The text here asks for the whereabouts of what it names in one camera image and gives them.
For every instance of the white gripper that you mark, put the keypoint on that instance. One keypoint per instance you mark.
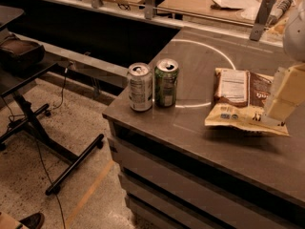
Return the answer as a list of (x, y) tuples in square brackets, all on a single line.
[(295, 35)]

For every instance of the white soda can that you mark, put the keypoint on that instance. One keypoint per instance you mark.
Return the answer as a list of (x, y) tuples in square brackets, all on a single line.
[(140, 86)]

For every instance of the green soda can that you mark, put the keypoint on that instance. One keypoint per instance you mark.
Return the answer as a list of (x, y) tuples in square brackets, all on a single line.
[(165, 82)]

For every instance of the chip bag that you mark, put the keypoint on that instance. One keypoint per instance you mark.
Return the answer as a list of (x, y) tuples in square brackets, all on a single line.
[(238, 101)]

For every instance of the striped tool on desk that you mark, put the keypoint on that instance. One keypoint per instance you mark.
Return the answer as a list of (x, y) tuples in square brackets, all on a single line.
[(279, 11)]

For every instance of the white papers on desk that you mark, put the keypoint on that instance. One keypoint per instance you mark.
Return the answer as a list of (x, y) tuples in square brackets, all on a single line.
[(236, 4)]

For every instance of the grey drawer cabinet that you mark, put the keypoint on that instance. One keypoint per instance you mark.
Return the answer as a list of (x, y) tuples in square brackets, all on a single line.
[(212, 179)]

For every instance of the dark bag on stand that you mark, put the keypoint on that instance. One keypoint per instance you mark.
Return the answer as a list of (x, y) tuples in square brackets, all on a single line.
[(17, 55)]

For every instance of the black rolling stand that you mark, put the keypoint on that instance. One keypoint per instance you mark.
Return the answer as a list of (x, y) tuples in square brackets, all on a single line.
[(11, 83)]

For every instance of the dark shoe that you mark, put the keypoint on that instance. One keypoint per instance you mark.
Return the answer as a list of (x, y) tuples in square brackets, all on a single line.
[(34, 221)]

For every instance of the metal bracket right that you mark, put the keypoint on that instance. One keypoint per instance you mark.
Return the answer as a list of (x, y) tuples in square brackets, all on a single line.
[(261, 19)]

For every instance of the metal bracket middle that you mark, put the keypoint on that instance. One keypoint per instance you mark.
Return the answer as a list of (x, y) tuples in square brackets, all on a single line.
[(149, 9)]

